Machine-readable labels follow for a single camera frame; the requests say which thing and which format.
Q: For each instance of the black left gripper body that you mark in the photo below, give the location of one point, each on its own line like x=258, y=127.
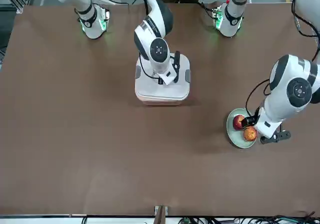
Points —
x=250, y=122

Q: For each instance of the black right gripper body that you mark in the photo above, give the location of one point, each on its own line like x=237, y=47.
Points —
x=177, y=61

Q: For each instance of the yellow red apple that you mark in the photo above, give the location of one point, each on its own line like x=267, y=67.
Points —
x=250, y=134

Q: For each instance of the dark red apple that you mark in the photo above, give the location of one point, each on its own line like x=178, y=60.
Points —
x=237, y=122

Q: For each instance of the white box lid grey latches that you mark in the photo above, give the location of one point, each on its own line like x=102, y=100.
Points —
x=150, y=91

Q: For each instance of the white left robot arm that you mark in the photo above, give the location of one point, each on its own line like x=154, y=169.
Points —
x=282, y=104

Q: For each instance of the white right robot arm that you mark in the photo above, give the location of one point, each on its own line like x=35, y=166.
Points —
x=160, y=66

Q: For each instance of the green plate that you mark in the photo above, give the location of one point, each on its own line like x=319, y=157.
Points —
x=235, y=139

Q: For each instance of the pale pink plastic box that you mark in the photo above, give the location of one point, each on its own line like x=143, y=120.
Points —
x=162, y=103

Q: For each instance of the aluminium frame post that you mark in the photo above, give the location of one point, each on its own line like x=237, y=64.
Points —
x=161, y=215

